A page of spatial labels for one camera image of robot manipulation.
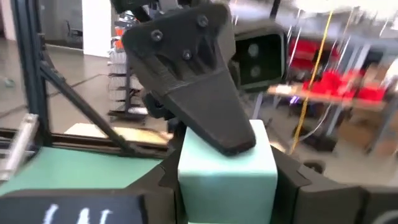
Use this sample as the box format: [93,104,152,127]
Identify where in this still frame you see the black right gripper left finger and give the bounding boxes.
[127,148,188,224]

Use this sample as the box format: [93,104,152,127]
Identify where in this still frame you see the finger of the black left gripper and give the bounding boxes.
[121,2,257,157]
[144,92,188,149]

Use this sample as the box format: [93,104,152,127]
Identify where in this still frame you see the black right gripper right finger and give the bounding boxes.
[270,146,364,224]

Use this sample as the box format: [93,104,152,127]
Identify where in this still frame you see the small teal block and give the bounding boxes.
[177,119,279,224]

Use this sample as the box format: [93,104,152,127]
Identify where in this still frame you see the shelf rack with white bins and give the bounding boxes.
[107,18,149,124]

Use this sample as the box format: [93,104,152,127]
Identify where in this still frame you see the plywood base board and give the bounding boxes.
[64,122,174,146]

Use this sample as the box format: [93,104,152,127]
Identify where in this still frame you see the black chair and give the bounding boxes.
[65,20,84,47]

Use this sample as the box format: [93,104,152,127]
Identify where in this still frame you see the cardboard box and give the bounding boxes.
[337,114,392,150]

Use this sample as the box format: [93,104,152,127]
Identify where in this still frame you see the wooden workbench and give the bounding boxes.
[267,82,398,156]

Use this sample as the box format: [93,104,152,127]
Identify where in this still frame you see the shelving with red bins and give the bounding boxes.
[287,37,341,71]

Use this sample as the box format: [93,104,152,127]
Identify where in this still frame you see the red storage bin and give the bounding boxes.
[356,85,386,102]
[303,70,357,97]

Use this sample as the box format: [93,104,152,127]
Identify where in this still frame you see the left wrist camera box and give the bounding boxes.
[231,22,287,93]

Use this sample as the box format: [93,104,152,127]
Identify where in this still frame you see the black camera cable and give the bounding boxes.
[269,0,282,24]

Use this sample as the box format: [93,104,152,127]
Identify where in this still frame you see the yellow hanging cable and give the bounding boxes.
[287,9,335,156]

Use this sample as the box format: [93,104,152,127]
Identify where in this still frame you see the black aluminium table frame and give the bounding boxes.
[0,0,175,159]

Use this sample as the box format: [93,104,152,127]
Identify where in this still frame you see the silver metal bracket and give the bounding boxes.
[0,113,40,183]

